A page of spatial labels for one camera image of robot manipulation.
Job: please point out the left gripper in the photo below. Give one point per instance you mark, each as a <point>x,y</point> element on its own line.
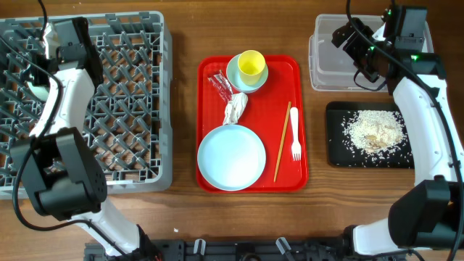
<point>40,77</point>

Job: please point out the crumpled white napkin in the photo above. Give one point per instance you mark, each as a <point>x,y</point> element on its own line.
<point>235,108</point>

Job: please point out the red sauce packet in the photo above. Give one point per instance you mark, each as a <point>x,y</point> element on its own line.
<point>222,85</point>

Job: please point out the white plastic fork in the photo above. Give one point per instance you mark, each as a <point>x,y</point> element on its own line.
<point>296,148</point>

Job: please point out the small light green saucer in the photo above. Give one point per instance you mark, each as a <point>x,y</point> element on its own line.
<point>232,73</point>

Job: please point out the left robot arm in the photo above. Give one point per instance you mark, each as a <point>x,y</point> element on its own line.
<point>57,169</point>

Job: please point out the clear plastic bin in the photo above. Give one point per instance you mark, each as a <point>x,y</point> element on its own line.
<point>331,69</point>

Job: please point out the light green bowl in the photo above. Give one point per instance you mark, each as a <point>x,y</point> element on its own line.
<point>40,92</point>

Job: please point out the pile of rice waste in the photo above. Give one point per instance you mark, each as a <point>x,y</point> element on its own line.
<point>378,137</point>

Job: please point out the large light blue plate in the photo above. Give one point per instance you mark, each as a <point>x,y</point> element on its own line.
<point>231,157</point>

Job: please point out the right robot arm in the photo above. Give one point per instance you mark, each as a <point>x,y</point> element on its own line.
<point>430,215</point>

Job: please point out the yellow plastic cup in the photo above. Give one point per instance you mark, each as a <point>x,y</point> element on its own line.
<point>251,64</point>

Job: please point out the grey dishwasher rack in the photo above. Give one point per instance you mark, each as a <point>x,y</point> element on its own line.
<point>127,123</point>

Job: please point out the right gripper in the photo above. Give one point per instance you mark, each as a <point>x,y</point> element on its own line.
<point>352,48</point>

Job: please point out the black plastic tray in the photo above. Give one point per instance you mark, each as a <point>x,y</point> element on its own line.
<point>342,151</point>

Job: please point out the wooden chopstick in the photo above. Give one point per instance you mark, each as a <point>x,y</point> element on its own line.
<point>283,134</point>

